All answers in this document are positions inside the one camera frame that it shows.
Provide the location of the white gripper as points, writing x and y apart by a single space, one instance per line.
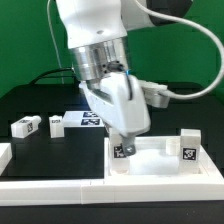
121 104

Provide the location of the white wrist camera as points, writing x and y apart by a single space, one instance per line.
153 93

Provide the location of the white U-shaped fence wall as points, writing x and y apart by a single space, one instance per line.
120 189

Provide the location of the white square table top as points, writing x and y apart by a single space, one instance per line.
159 157

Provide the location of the white marker plate with tags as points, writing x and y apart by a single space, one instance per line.
81 119

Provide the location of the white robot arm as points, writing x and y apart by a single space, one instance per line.
97 31

